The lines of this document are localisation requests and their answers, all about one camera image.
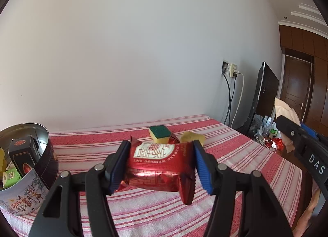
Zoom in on round printed cookie tin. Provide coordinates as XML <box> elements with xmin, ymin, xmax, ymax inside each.
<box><xmin>0</xmin><ymin>122</ymin><xmax>59</xmax><ymax>216</ymax></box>

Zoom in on brown wooden door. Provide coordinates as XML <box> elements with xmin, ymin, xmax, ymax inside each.
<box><xmin>278</xmin><ymin>54</ymin><xmax>314</xmax><ymax>127</ymax></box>

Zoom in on green yellow scouring sponge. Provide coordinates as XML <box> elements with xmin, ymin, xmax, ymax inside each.
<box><xmin>149</xmin><ymin>125</ymin><xmax>172</xmax><ymax>143</ymax></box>

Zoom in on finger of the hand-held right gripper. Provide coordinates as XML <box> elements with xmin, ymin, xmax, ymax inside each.
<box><xmin>277</xmin><ymin>115</ymin><xmax>318</xmax><ymax>155</ymax></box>
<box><xmin>300</xmin><ymin>122</ymin><xmax>319</xmax><ymax>139</ymax></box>

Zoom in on green white packet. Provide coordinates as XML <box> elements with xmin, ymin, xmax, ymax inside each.
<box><xmin>2</xmin><ymin>170</ymin><xmax>22</xmax><ymax>189</ymax></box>

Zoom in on red striped tablecloth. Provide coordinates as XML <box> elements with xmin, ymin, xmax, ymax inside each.
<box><xmin>0</xmin><ymin>114</ymin><xmax>304</xmax><ymax>237</ymax></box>

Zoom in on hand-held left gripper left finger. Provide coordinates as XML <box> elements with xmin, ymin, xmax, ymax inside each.
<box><xmin>29</xmin><ymin>140</ymin><xmax>131</xmax><ymax>237</ymax></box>

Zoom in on person's right forearm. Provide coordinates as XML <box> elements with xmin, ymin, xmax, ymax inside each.
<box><xmin>293</xmin><ymin>189</ymin><xmax>322</xmax><ymax>237</ymax></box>

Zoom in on yellow crumpled packet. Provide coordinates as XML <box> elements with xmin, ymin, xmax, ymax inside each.
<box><xmin>180</xmin><ymin>131</ymin><xmax>206</xmax><ymax>147</ymax></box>

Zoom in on wooden desktop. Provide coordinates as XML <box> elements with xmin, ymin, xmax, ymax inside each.
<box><xmin>278</xmin><ymin>150</ymin><xmax>319</xmax><ymax>227</ymax></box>

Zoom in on black flat screen monitor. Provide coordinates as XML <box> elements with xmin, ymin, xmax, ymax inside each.
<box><xmin>242</xmin><ymin>61</ymin><xmax>280</xmax><ymax>137</ymax></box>

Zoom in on wall socket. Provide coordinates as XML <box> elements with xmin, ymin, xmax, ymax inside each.
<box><xmin>222</xmin><ymin>60</ymin><xmax>237</xmax><ymax>77</ymax></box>

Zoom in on black box with red emblem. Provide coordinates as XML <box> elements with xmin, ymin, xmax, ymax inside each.
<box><xmin>8</xmin><ymin>135</ymin><xmax>40</xmax><ymax>177</ymax></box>

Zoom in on beige tissue pack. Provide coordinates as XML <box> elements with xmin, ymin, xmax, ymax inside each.
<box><xmin>274</xmin><ymin>97</ymin><xmax>301</xmax><ymax>153</ymax></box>

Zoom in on red gift bag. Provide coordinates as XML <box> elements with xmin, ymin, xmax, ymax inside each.
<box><xmin>266</xmin><ymin>137</ymin><xmax>284</xmax><ymax>152</ymax></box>

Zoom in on white plug adapter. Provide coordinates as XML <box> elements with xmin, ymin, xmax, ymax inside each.
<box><xmin>229</xmin><ymin>63</ymin><xmax>241</xmax><ymax>78</ymax></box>

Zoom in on yellow foam piece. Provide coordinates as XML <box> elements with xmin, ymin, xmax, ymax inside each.
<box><xmin>0</xmin><ymin>147</ymin><xmax>7</xmax><ymax>171</ymax></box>

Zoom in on grey cable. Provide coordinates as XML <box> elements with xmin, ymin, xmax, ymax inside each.
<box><xmin>229</xmin><ymin>77</ymin><xmax>237</xmax><ymax>127</ymax></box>
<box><xmin>222</xmin><ymin>73</ymin><xmax>231</xmax><ymax>125</ymax></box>

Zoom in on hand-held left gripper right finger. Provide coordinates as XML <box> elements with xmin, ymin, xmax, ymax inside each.
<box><xmin>192</xmin><ymin>140</ymin><xmax>294</xmax><ymax>237</ymax></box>

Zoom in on clear plastic bag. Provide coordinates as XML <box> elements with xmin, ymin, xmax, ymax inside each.
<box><xmin>250</xmin><ymin>118</ymin><xmax>264</xmax><ymax>137</ymax></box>

